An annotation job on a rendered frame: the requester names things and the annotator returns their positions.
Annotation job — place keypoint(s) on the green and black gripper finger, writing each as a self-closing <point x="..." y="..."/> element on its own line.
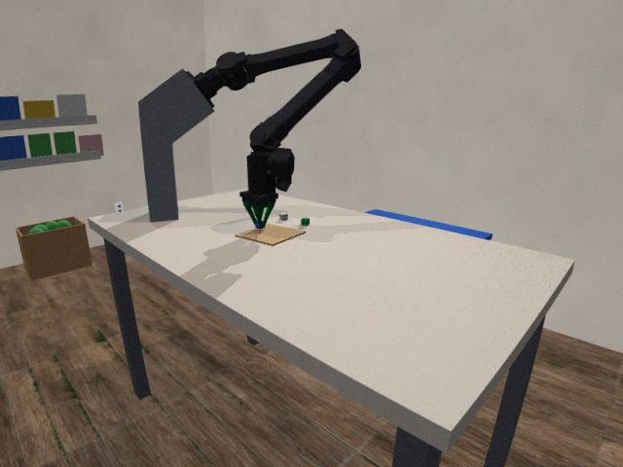
<point x="250" y="212"/>
<point x="257" y="208"/>

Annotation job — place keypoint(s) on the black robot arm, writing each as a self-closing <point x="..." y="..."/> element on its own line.
<point x="232" y="67"/>

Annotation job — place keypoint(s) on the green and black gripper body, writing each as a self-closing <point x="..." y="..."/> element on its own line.
<point x="256" y="188"/>

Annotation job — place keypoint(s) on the tan flat mat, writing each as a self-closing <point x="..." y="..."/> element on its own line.
<point x="271" y="234"/>

